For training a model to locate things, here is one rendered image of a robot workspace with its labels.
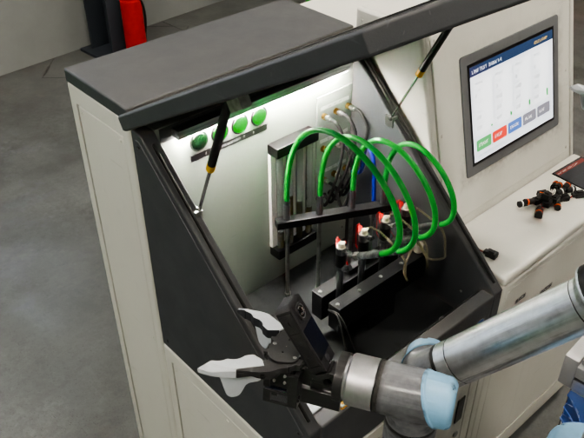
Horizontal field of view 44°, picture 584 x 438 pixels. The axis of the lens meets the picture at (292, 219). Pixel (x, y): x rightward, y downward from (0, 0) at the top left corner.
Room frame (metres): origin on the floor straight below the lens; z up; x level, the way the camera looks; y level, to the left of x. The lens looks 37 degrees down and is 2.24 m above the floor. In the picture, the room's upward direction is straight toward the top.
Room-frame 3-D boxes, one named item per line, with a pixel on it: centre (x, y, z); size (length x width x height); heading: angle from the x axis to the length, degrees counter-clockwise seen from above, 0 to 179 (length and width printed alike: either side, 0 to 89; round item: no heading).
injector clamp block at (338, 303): (1.47, -0.21, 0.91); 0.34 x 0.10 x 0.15; 132
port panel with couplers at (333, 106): (1.75, -0.12, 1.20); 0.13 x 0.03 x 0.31; 132
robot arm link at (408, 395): (0.67, -0.17, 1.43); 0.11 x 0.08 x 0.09; 71
